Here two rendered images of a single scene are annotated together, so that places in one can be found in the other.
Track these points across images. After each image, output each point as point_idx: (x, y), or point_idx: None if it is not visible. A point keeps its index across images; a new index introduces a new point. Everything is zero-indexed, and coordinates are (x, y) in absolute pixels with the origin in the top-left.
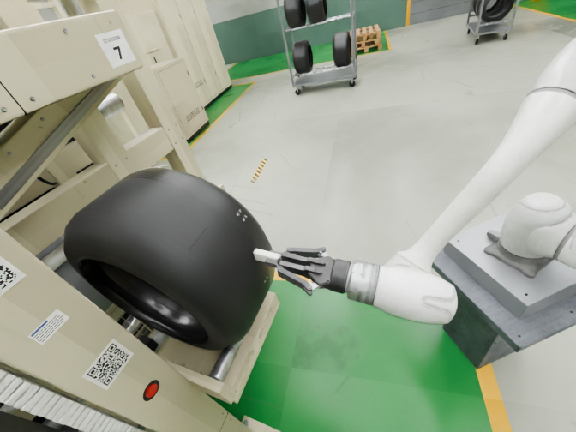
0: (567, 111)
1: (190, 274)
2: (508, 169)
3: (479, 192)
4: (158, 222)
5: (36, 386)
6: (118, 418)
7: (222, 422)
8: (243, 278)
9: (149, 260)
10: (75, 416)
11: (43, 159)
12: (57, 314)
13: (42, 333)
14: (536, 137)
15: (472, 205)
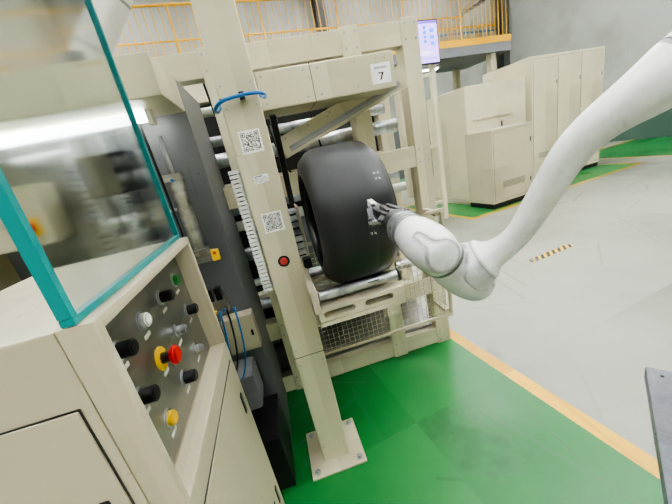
0: (658, 63)
1: (320, 186)
2: (567, 136)
3: (542, 167)
4: (325, 156)
5: (246, 202)
6: (266, 266)
7: (315, 350)
8: (350, 210)
9: (309, 172)
10: (250, 232)
11: (319, 133)
12: (266, 175)
13: (257, 179)
14: (608, 98)
15: (535, 184)
